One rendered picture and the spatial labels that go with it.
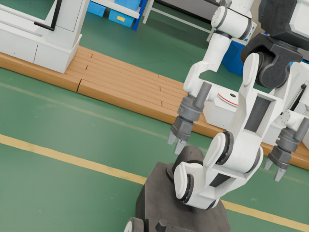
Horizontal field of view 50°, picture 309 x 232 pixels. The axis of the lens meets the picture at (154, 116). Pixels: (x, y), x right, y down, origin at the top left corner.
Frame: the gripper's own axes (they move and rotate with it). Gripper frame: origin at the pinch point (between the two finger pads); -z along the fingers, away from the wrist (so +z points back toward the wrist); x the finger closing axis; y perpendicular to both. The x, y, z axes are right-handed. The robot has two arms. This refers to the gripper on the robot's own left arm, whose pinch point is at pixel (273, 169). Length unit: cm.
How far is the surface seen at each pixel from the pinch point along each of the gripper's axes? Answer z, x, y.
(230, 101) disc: 0, -147, 30
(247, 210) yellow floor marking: -48, -52, 31
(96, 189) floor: -51, -32, -66
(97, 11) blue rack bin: 23, -400, -115
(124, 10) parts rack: 39, -395, -77
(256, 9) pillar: 130, -531, 161
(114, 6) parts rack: 39, -395, -94
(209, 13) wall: 109, -762, 135
